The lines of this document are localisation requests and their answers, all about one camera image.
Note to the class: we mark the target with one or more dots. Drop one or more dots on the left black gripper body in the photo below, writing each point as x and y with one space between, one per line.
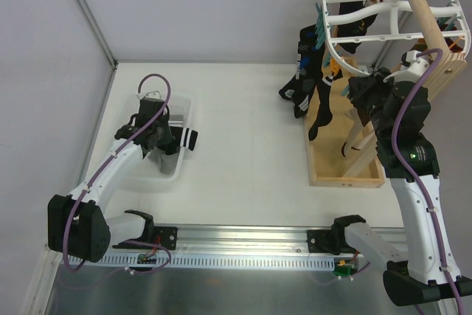
162 138

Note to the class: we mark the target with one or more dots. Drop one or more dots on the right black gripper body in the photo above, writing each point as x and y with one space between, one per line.
361 91

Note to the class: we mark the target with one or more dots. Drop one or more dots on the black sock white stripes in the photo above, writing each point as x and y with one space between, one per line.
324 114

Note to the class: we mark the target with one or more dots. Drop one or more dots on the black sock plain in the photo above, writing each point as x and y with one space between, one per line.
310 53

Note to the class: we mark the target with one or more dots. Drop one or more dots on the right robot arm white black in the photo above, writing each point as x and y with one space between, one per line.
427 272

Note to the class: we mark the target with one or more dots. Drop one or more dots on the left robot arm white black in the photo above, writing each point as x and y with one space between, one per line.
76 225

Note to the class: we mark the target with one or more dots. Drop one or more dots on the wooden hanger stand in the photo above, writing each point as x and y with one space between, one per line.
361 169

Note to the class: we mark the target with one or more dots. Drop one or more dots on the white round clip hanger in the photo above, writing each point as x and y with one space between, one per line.
438 19

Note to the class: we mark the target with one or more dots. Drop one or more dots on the grey sock white stripes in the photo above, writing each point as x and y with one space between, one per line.
166 157

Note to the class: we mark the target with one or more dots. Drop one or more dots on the white plastic laundry basket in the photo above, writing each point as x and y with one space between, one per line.
145 177

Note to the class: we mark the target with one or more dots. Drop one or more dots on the black sport sock hanging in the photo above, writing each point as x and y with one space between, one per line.
299 91

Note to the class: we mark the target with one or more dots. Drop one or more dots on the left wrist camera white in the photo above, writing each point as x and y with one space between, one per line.
150 96

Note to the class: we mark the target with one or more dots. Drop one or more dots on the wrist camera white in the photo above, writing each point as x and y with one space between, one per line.
412 67
150 96

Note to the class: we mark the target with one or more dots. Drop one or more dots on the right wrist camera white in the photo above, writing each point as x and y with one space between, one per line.
412 67

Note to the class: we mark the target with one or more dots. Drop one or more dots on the aluminium mounting rail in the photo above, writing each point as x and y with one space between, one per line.
202 239

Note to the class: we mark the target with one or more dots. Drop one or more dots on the white slotted cable duct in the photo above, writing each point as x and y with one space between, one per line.
200 261

